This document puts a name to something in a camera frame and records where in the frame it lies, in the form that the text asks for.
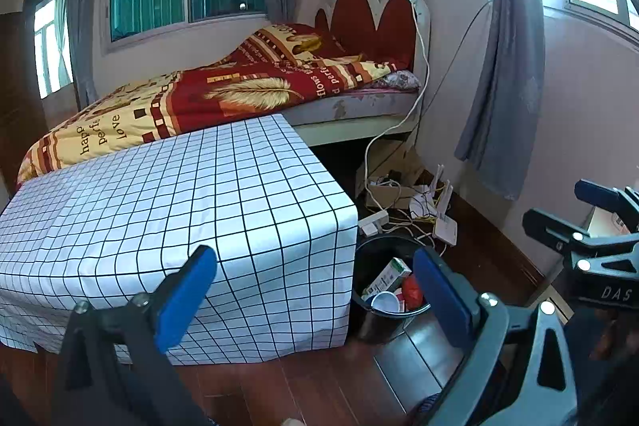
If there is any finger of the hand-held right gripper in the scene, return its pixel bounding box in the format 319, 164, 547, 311
574, 179, 639, 217
522, 208, 596, 258

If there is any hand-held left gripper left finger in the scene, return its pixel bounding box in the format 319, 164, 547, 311
52, 245, 218, 426

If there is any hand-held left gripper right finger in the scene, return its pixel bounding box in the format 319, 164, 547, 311
413, 246, 585, 426

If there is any red wrapper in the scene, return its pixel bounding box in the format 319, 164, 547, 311
402, 275, 425, 309

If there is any blue paper cup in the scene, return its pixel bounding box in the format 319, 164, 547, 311
371, 290, 406, 316

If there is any green white carton box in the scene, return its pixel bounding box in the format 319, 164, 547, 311
360, 257, 413, 299

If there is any black trash bin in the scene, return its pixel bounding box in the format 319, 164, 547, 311
352, 234, 433, 346

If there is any white router with antennas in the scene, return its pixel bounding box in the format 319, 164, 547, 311
432, 164, 457, 247

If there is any white power strip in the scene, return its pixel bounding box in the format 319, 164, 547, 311
358, 209, 390, 237

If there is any white black checkered tablecloth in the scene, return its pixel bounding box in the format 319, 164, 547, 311
0, 113, 359, 364

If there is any brown cardboard box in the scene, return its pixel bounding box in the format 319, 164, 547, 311
357, 147, 430, 210

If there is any long grey curtain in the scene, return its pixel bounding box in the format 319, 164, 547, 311
454, 0, 545, 202

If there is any floral pillow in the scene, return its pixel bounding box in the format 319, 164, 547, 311
374, 71, 423, 90

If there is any bed with red-yellow blanket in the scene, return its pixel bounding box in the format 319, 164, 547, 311
16, 23, 415, 187

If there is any brown wooden door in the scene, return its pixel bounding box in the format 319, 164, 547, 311
0, 12, 48, 187

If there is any small side window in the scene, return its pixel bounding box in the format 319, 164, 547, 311
24, 0, 75, 100

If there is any yellow cable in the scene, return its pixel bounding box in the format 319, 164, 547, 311
389, 186, 445, 247

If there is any thin black cable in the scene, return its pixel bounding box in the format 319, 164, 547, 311
419, 0, 495, 167

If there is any white power cable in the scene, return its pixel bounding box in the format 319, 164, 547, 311
364, 0, 431, 212

